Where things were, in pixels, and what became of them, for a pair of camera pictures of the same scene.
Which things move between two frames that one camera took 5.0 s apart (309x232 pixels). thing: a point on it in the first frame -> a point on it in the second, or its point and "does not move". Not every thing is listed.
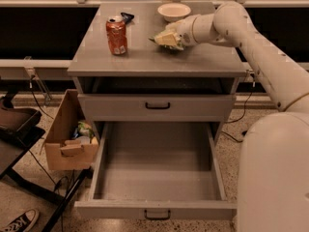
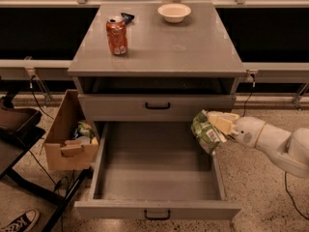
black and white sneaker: x=22 y=222 does not move
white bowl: x=174 y=12 does not move
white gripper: x=184 y=30 -> x=249 y=130
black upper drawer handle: x=157 y=107 does not move
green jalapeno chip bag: x=167 y=48 -> x=208 y=136
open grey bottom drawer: x=157 y=165 does not move
